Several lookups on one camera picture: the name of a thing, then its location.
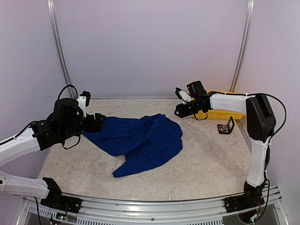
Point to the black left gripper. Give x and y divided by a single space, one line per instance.
97 126

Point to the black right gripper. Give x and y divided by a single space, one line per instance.
182 113

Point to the yellow plastic tray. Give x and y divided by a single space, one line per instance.
222 113

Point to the black brooch box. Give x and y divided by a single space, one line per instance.
230 124

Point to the blue printed t-shirt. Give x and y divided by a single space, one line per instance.
146 143

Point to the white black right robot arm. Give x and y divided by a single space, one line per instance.
260 128

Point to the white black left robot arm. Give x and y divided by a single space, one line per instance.
37 136

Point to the brooch in box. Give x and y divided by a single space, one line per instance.
223 128

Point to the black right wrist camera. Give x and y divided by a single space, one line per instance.
196 89

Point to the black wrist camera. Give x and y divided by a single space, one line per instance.
66 110
196 89

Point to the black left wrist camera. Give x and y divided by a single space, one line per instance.
66 110

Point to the right aluminium frame post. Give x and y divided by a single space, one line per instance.
243 45

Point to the aluminium frame post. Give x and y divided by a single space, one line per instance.
243 45
57 41

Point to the left aluminium frame post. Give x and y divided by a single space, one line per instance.
57 41

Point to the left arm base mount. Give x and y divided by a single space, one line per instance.
63 203

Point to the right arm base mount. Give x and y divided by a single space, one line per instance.
241 204

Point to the front aluminium rail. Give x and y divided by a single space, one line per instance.
100 211

